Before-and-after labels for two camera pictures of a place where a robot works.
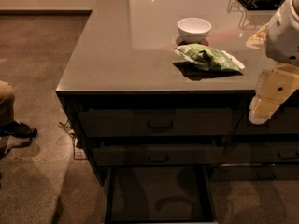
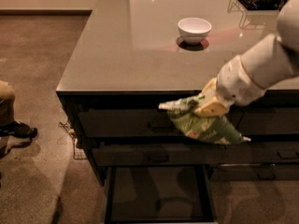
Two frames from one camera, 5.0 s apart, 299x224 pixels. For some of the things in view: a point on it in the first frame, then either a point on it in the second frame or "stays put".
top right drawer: [285, 120] stays put
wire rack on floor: [78, 152] stays put
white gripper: [284, 36] → [237, 82]
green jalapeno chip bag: [210, 58] → [221, 129]
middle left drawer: [158, 154] stays put
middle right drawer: [258, 152] stays put
